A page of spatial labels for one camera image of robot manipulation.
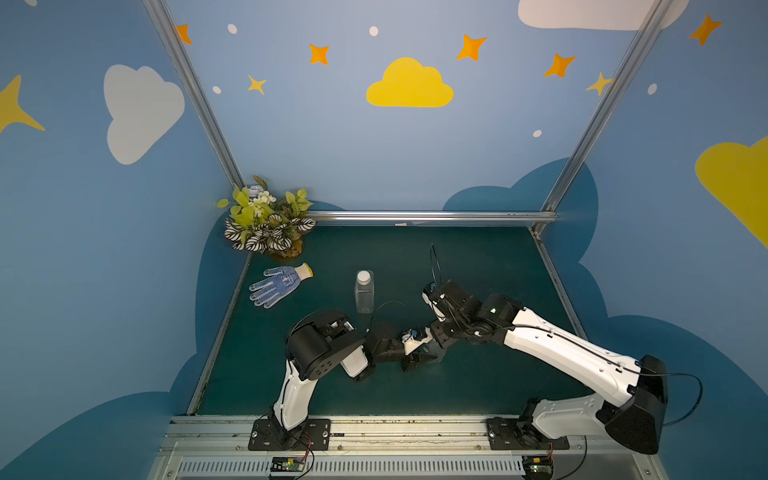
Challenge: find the controller board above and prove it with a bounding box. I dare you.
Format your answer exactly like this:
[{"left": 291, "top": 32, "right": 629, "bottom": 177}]
[
  {"left": 522, "top": 456, "right": 554, "bottom": 480},
  {"left": 269, "top": 457, "right": 308, "bottom": 475}
]

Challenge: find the right controller board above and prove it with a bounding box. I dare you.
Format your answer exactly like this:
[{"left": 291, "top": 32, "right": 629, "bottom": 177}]
[{"left": 522, "top": 456, "right": 554, "bottom": 480}]

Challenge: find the artificial potted plant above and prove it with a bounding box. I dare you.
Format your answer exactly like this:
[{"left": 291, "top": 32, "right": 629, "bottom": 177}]
[{"left": 216, "top": 175, "right": 316, "bottom": 260}]

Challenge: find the white bottle cap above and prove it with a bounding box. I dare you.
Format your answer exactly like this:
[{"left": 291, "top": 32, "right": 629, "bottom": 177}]
[{"left": 356, "top": 270, "right": 372, "bottom": 285}]

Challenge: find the right aluminium frame post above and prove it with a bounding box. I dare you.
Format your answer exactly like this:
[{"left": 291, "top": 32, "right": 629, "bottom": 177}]
[{"left": 541, "top": 0, "right": 674, "bottom": 216}]

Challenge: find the left aluminium frame post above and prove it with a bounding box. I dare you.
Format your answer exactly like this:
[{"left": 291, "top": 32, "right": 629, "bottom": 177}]
[{"left": 143, "top": 0, "right": 245, "bottom": 187}]

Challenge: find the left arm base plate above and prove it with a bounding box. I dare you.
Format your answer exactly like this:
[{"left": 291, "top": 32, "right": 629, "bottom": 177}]
[{"left": 247, "top": 417, "right": 332, "bottom": 451}]

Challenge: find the blue dotted work glove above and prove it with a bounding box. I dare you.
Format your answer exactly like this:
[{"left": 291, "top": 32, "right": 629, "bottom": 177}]
[{"left": 249, "top": 263, "right": 314, "bottom": 309}]

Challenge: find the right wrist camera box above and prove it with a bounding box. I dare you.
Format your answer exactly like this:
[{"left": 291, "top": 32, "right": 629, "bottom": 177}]
[{"left": 422, "top": 282, "right": 450, "bottom": 322}]

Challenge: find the left controller board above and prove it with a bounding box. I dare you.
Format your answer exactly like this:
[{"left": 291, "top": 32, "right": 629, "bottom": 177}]
[{"left": 269, "top": 457, "right": 308, "bottom": 475}]

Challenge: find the aluminium back frame bar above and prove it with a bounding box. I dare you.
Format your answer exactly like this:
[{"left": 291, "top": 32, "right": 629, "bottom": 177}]
[{"left": 309, "top": 210, "right": 557, "bottom": 226}]

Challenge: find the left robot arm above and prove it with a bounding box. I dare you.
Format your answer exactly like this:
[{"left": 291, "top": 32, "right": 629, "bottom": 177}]
[{"left": 269, "top": 309, "right": 446, "bottom": 437}]

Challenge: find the aluminium frame post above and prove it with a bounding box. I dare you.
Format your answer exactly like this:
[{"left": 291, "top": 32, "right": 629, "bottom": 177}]
[
  {"left": 143, "top": 0, "right": 245, "bottom": 187},
  {"left": 541, "top": 0, "right": 674, "bottom": 216}
]

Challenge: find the aluminium front rail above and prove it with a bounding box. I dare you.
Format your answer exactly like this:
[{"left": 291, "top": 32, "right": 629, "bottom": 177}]
[{"left": 148, "top": 415, "right": 667, "bottom": 479}]

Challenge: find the square clear plastic bottle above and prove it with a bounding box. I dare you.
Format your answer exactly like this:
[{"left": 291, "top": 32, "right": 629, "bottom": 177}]
[{"left": 354, "top": 270, "right": 375, "bottom": 314}]

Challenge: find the round clear plastic bottle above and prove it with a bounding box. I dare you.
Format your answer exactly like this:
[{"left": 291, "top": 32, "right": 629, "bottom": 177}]
[{"left": 424, "top": 342, "right": 446, "bottom": 363}]

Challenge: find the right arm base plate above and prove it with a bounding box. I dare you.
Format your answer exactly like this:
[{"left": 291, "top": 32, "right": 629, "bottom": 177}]
[{"left": 486, "top": 416, "right": 570, "bottom": 451}]

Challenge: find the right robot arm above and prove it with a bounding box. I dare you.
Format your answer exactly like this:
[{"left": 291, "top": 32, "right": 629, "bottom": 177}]
[{"left": 422, "top": 281, "right": 668, "bottom": 455}]

